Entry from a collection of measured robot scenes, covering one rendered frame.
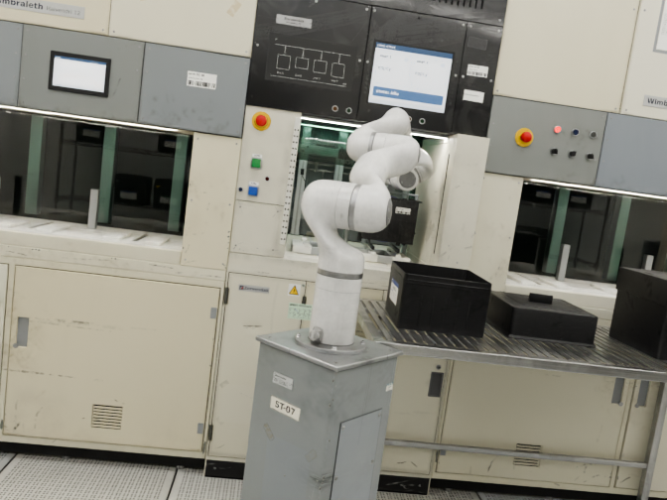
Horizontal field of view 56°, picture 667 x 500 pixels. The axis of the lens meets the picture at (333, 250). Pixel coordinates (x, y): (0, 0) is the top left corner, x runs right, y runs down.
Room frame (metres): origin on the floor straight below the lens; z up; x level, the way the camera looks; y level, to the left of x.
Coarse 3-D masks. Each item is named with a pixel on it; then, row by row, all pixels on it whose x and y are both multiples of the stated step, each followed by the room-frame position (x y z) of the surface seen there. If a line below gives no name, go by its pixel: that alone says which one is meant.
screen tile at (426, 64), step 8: (416, 64) 2.33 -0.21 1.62; (424, 64) 2.33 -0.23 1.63; (432, 64) 2.33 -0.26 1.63; (440, 72) 2.34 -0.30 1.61; (416, 80) 2.33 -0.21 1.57; (424, 80) 2.33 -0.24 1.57; (432, 80) 2.34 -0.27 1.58; (440, 80) 2.34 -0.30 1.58; (424, 88) 2.33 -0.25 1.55; (432, 88) 2.34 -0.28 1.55; (440, 88) 2.34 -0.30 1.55
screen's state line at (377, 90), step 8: (376, 88) 2.32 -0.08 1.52; (384, 88) 2.32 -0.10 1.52; (392, 88) 2.32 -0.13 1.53; (384, 96) 2.32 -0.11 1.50; (392, 96) 2.32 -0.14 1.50; (400, 96) 2.32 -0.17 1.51; (408, 96) 2.33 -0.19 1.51; (416, 96) 2.33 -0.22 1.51; (424, 96) 2.33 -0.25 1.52; (432, 96) 2.34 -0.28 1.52; (440, 96) 2.34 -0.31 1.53; (440, 104) 2.34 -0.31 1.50
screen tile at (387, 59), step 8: (384, 56) 2.32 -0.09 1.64; (392, 56) 2.32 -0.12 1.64; (400, 56) 2.32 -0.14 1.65; (408, 56) 2.33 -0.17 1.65; (376, 64) 2.31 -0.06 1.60; (384, 64) 2.32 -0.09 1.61; (392, 64) 2.32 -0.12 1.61; (400, 64) 2.32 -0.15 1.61; (408, 64) 2.33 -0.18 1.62; (376, 72) 2.31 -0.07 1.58; (384, 72) 2.32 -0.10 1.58; (392, 72) 2.32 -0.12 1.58; (400, 72) 2.32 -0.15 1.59; (408, 72) 2.33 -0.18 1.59; (376, 80) 2.31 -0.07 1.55; (384, 80) 2.32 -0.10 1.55; (392, 80) 2.32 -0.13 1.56; (400, 80) 2.32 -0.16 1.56; (408, 80) 2.33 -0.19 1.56
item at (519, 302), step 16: (496, 304) 2.13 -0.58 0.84; (512, 304) 2.02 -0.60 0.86; (528, 304) 2.06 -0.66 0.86; (544, 304) 2.10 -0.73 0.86; (560, 304) 2.15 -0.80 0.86; (496, 320) 2.10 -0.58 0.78; (512, 320) 1.97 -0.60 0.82; (528, 320) 1.97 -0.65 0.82; (544, 320) 1.98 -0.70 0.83; (560, 320) 1.98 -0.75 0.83; (576, 320) 1.99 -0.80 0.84; (592, 320) 1.99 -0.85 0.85; (512, 336) 1.97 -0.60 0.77; (528, 336) 1.98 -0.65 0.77; (544, 336) 1.98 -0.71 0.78; (560, 336) 1.98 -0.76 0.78; (576, 336) 1.99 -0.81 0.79; (592, 336) 1.99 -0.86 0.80
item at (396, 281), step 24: (408, 264) 2.17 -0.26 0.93; (408, 288) 1.89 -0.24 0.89; (432, 288) 1.90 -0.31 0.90; (456, 288) 1.90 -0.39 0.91; (480, 288) 1.91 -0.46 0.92; (408, 312) 1.89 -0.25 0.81; (432, 312) 1.90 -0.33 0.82; (456, 312) 1.90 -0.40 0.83; (480, 312) 1.91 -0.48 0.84; (480, 336) 1.91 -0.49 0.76
